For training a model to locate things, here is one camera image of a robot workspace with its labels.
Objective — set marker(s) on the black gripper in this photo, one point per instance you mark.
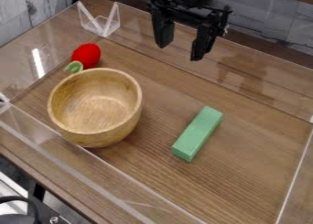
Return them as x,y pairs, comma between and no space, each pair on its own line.
189,12

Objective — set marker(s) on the red plush fruit green leaf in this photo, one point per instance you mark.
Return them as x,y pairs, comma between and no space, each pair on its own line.
85,58

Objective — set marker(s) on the wooden bowl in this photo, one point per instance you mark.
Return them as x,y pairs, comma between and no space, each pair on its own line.
96,106

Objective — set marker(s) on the green rectangular block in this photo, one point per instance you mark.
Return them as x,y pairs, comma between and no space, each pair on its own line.
196,134

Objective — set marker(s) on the black metal table leg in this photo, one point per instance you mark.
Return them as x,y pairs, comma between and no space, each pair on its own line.
37,191

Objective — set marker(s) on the clear acrylic corner bracket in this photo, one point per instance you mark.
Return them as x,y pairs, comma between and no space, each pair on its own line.
101,25

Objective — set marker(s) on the clear acrylic tray wall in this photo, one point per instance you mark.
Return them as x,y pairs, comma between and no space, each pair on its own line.
134,182

